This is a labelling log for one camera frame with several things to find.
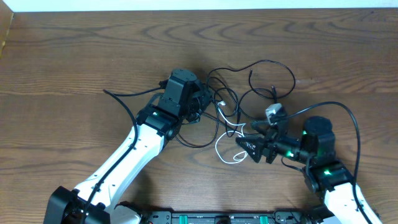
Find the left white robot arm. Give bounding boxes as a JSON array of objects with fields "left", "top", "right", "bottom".
[{"left": 44, "top": 68, "right": 211, "bottom": 223}]

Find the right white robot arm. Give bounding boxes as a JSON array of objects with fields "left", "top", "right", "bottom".
[{"left": 236, "top": 116, "right": 381, "bottom": 223}]

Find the cardboard box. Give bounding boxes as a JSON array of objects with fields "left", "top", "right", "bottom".
[{"left": 0, "top": 0, "right": 14, "bottom": 54}]

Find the right camera black cable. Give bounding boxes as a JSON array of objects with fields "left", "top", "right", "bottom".
[{"left": 276, "top": 101, "right": 374, "bottom": 224}]

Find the camera black cable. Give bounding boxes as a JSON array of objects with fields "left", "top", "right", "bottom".
[
  {"left": 276, "top": 101, "right": 374, "bottom": 224},
  {"left": 80, "top": 86, "right": 164, "bottom": 224}
]

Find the left camera black cable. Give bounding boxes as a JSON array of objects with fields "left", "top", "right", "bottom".
[{"left": 80, "top": 86, "right": 164, "bottom": 224}]

